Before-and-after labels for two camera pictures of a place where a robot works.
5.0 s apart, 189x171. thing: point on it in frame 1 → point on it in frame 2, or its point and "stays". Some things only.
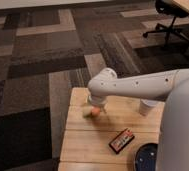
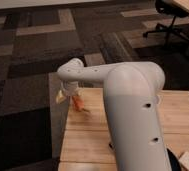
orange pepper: x=95 y=111 → x=78 y=103
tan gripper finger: x=87 y=110 → x=60 y=97
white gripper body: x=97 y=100 → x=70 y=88
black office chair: x=175 y=10 stays
